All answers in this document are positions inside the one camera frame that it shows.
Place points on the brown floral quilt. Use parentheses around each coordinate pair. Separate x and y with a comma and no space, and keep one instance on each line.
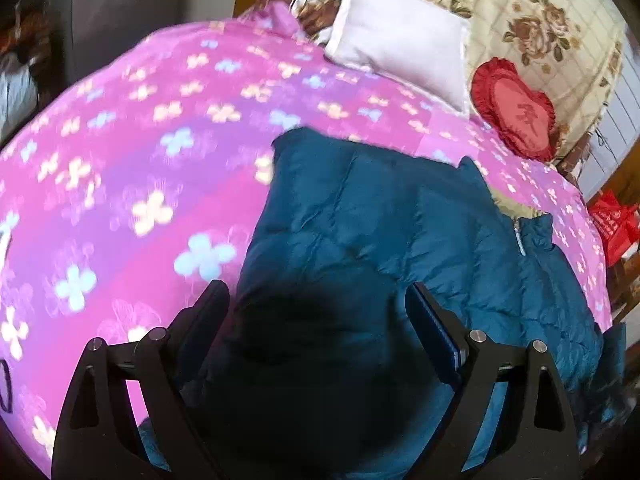
(317,5)

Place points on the white pillow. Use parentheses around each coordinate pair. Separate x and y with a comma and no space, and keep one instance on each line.
(395,35)

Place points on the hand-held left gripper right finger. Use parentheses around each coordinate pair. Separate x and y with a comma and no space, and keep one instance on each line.
(434,327)

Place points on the pink floral bedsheet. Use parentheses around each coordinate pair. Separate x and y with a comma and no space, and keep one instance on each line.
(125,170)

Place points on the cream floral blanket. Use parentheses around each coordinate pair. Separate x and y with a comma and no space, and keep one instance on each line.
(540,20)

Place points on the red plastic bag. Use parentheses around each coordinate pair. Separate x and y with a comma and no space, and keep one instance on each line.
(617,225)

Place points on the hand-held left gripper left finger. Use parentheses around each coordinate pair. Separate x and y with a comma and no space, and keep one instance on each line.
(209,314)

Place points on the red heart-shaped cushion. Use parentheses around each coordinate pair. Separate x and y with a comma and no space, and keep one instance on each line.
(515,107)

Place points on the wooden chair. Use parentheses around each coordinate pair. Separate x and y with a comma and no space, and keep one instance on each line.
(625,290)

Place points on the blue puffer jacket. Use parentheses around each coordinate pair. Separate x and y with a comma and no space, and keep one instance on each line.
(360,240)

